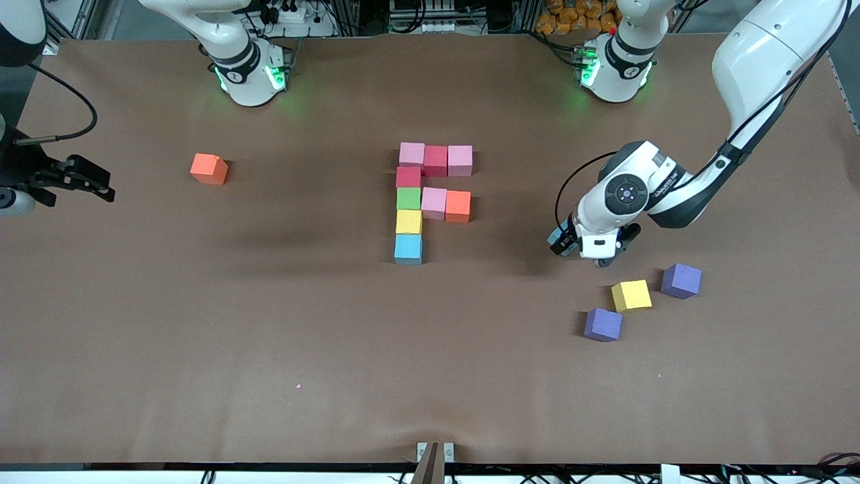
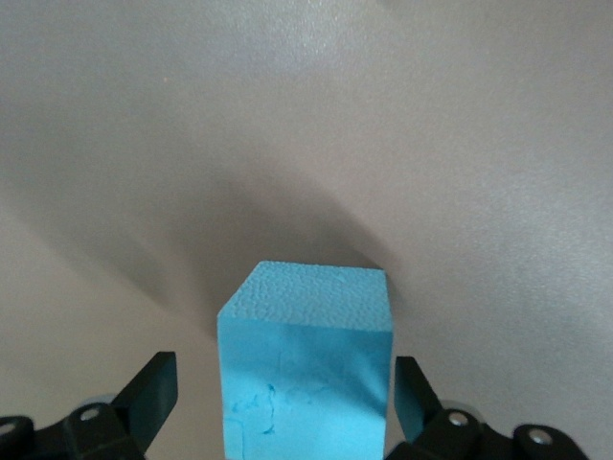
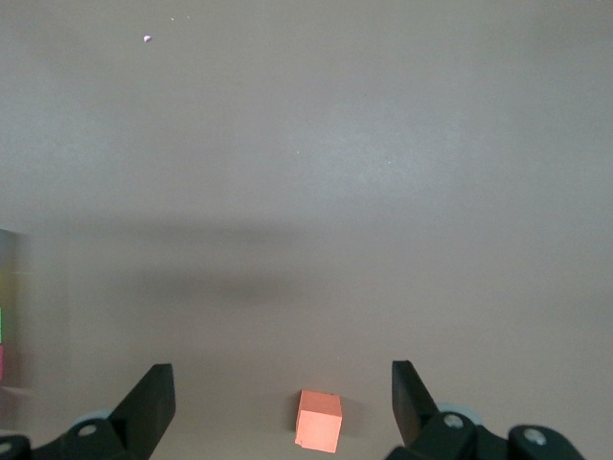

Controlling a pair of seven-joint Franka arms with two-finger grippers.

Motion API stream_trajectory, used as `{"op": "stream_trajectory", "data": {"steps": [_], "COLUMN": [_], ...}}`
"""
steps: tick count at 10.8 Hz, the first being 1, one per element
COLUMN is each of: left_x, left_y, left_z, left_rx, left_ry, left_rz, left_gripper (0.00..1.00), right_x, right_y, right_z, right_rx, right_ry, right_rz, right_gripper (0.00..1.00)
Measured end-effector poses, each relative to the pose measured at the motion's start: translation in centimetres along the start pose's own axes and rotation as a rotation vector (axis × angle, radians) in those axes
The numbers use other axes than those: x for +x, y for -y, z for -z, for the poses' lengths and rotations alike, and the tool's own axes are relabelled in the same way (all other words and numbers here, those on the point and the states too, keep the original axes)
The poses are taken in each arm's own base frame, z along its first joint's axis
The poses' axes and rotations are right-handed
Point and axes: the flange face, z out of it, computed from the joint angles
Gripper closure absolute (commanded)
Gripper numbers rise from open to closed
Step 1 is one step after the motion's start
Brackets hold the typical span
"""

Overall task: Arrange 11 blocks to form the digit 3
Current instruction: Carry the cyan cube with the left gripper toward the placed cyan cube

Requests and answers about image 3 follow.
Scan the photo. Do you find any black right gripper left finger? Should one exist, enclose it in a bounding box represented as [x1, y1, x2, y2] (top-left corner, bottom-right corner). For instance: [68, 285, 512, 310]
[0, 362, 178, 460]

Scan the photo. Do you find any orange foam block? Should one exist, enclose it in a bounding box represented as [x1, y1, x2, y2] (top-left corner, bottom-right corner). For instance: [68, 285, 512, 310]
[293, 389, 344, 454]

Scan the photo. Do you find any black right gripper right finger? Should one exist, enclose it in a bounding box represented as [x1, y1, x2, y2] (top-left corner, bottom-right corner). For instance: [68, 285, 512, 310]
[385, 359, 588, 460]

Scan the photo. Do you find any blue foam block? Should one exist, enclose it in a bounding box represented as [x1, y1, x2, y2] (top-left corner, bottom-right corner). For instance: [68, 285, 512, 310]
[0, 228, 30, 274]

